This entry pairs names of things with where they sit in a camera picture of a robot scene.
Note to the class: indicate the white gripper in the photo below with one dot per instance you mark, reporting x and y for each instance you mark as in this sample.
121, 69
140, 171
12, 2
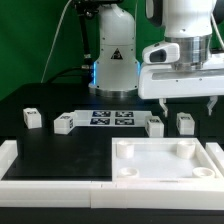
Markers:
158, 80

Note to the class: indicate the white square tabletop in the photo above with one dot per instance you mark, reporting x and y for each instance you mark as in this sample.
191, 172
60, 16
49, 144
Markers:
161, 159

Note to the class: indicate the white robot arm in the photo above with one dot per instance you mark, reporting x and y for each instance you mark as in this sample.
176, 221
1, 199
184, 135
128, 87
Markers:
180, 66

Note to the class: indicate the white U-shaped fence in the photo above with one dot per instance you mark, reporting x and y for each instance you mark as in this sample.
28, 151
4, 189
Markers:
194, 194

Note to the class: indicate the white marker base plate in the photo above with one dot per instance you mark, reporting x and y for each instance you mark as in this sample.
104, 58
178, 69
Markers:
110, 118

